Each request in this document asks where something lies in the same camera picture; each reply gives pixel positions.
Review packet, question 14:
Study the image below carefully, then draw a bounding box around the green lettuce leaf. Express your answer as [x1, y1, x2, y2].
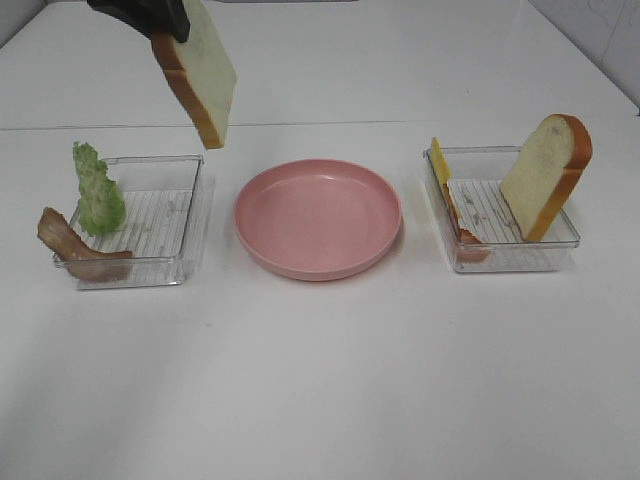
[72, 142, 126, 236]

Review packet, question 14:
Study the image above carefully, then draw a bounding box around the clear left plastic tray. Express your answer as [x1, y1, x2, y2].
[53, 155, 215, 290]

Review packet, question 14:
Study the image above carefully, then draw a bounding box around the pink round plate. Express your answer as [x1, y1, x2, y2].
[234, 159, 403, 281]

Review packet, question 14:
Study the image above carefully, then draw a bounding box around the clear plastic tray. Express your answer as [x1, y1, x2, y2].
[423, 146, 580, 273]
[53, 155, 215, 290]

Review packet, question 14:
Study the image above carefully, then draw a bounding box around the yellow cheese slice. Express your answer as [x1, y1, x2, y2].
[431, 137, 451, 186]

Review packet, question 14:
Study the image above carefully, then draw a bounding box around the clear right plastic tray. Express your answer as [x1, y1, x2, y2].
[423, 146, 580, 273]

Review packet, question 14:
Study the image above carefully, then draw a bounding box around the bread slice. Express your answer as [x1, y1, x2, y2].
[151, 0, 237, 149]
[500, 114, 593, 242]

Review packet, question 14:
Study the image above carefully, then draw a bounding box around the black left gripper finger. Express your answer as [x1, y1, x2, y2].
[87, 0, 190, 42]

